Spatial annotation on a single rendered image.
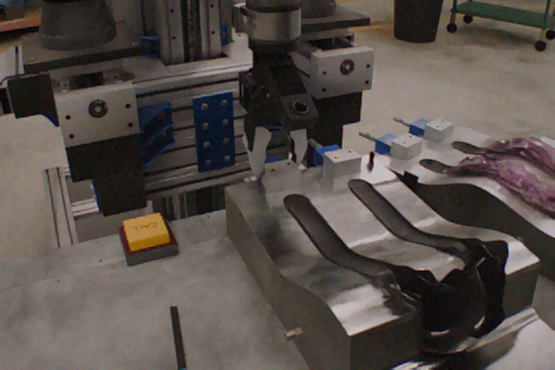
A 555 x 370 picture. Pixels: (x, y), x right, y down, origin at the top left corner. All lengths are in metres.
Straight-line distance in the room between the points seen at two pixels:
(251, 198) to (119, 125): 0.30
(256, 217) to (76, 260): 0.29
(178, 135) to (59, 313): 0.51
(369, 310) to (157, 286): 0.35
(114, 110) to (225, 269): 0.34
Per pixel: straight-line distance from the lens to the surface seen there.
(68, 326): 0.76
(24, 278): 0.86
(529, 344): 0.67
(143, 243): 0.82
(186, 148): 1.17
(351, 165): 0.85
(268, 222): 0.74
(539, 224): 0.85
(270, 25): 0.71
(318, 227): 0.75
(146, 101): 1.09
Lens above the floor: 1.32
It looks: 29 degrees down
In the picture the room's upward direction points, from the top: straight up
